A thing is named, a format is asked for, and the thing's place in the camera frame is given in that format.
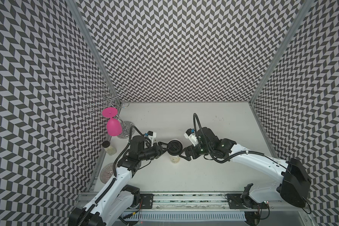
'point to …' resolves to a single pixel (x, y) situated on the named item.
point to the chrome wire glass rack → (96, 101)
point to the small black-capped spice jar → (110, 149)
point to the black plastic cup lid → (174, 147)
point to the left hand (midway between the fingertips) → (169, 149)
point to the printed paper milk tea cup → (174, 159)
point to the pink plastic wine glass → (114, 127)
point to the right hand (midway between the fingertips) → (185, 154)
